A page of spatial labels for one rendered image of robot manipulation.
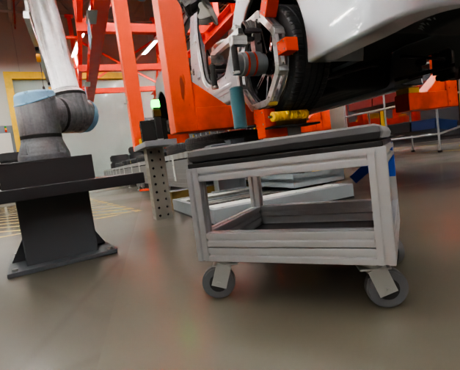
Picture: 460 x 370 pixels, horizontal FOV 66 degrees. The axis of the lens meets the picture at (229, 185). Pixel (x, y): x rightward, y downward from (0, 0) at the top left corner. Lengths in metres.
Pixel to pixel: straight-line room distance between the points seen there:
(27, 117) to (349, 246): 1.25
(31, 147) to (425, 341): 1.36
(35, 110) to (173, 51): 1.27
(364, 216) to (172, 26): 1.99
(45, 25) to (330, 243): 1.49
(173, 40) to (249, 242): 2.02
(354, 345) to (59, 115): 1.32
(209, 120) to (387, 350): 2.11
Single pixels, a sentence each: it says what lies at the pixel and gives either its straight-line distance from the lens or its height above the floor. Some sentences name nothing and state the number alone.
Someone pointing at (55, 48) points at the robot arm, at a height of 0.86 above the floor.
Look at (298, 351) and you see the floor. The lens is 0.62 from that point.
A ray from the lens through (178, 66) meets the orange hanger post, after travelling 2.54.
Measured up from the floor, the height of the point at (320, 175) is 0.14.
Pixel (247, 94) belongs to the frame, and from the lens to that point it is 2.44.
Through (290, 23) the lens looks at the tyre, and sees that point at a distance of 2.09.
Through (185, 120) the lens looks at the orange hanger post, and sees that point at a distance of 2.47.
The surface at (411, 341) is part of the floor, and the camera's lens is 0.65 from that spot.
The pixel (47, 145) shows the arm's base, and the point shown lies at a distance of 1.52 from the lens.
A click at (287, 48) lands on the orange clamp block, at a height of 0.82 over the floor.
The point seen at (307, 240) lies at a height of 0.14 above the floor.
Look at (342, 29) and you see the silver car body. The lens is 1.77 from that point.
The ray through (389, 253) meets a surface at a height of 0.12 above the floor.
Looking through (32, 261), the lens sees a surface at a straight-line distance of 1.49.
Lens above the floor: 0.32
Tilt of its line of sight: 5 degrees down
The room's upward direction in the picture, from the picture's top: 7 degrees counter-clockwise
